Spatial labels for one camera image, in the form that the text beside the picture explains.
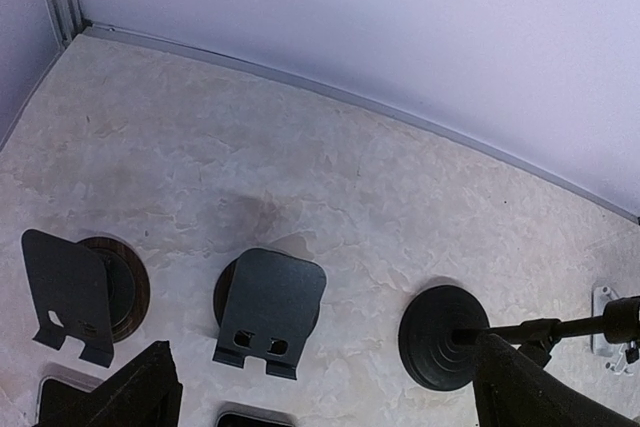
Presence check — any white phone stand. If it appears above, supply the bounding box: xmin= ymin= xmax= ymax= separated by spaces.
xmin=591 ymin=285 xmax=639 ymax=376

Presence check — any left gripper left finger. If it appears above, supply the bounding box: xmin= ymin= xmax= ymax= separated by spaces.
xmin=36 ymin=341 xmax=183 ymax=426

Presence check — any black phone landscape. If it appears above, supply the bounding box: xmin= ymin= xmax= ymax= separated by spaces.
xmin=214 ymin=402 xmax=297 ymax=427

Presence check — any dark grey phone stand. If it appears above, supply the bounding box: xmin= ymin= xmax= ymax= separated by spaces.
xmin=213 ymin=248 xmax=327 ymax=380

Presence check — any black phone white edge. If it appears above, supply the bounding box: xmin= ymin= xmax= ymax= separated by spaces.
xmin=36 ymin=363 xmax=103 ymax=423

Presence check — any tall black clamp stand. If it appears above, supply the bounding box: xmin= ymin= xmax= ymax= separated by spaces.
xmin=398 ymin=284 xmax=640 ymax=392

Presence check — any grey round-base phone stand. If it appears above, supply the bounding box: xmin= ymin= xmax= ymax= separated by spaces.
xmin=21 ymin=229 xmax=151 ymax=368

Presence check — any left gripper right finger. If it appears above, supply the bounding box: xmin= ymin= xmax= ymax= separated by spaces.
xmin=473 ymin=334 xmax=636 ymax=426

